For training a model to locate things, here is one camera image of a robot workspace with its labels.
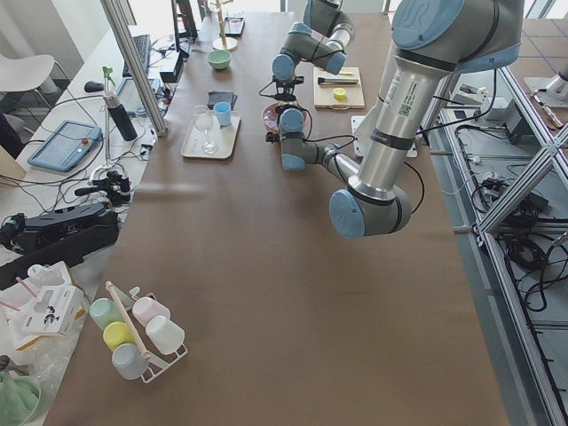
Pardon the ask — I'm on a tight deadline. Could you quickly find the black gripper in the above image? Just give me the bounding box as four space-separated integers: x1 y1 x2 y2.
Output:
271 75 304 106

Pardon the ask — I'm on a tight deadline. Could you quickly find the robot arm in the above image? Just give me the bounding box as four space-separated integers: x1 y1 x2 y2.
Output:
272 1 355 103
272 0 524 238

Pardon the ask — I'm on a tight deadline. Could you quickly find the light blue cup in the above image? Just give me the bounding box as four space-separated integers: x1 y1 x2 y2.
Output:
213 101 232 128

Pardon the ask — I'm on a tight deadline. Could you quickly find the pink cup on rack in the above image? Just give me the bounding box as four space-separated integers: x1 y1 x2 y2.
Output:
132 296 170 327

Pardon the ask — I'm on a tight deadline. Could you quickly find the white cup on rack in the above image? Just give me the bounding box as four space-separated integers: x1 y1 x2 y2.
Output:
146 315 185 355

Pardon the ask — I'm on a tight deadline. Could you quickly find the mint green cup on rack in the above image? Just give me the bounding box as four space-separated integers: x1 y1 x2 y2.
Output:
89 297 122 331

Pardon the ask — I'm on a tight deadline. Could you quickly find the yellow cup on rack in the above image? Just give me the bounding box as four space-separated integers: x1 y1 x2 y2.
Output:
103 321 135 351

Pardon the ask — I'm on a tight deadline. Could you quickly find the grey-blue cup on rack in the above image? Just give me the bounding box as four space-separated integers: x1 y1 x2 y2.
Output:
112 343 149 380

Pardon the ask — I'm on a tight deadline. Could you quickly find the pink bowl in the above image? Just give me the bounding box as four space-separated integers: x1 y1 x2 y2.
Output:
263 103 308 133

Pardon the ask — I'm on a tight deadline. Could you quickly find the wooden cutting board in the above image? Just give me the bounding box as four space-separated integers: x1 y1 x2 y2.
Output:
313 67 366 110

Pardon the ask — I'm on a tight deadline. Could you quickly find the half lemon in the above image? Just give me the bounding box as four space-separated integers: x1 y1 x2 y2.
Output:
334 87 346 99

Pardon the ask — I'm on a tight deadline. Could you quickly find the grey folded cloth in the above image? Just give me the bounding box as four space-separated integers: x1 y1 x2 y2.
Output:
208 91 238 109

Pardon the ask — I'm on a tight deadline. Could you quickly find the green ceramic bowl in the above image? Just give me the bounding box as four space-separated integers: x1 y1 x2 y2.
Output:
206 50 232 71

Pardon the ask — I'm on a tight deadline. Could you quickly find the wooden mug tree stand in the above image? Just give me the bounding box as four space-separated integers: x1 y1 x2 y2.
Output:
208 0 238 51

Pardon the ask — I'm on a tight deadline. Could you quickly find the clear wine glass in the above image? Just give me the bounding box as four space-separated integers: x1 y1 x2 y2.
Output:
193 105 217 155

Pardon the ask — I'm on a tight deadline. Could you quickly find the cream serving tray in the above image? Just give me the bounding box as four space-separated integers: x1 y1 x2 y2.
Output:
180 111 241 160

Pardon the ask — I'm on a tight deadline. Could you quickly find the black keyboard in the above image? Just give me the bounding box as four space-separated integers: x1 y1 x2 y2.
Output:
131 35 152 74

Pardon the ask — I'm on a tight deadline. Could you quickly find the black water bottle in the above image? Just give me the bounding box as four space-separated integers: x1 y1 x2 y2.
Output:
103 91 138 141

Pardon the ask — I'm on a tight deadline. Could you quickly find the black computer mouse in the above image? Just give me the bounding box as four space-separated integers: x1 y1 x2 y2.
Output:
83 81 104 93

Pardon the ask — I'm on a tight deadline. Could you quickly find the blue teach pendant tablet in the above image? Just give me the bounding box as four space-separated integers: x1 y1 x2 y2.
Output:
28 121 102 172

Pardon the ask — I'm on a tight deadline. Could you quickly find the black equipment case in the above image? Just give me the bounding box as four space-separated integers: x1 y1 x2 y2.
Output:
1 202 119 290

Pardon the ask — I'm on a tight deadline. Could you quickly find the white chair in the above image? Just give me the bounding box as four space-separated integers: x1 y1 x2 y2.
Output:
1 54 57 107

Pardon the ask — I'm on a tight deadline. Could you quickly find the white product box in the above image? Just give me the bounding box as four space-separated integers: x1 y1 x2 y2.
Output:
21 285 84 336

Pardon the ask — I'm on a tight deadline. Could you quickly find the aluminium frame post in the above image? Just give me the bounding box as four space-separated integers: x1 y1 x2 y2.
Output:
100 0 167 137

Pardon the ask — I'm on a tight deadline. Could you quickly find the white wire cup rack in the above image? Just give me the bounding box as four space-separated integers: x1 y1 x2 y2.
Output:
105 280 189 384

